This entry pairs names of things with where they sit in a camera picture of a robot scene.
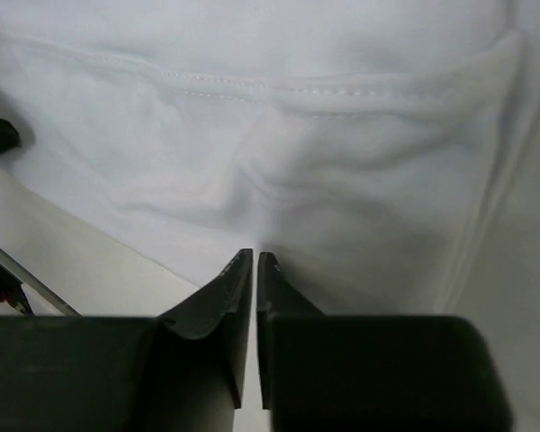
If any white skirt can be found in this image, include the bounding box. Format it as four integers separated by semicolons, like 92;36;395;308
0;1;540;311

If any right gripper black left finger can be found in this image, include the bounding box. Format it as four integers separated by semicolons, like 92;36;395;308
0;249;253;431

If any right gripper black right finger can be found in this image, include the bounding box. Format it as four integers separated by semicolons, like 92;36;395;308
256;252;513;431

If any aluminium table edge rail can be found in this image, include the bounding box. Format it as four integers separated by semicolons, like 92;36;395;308
0;248;80;317

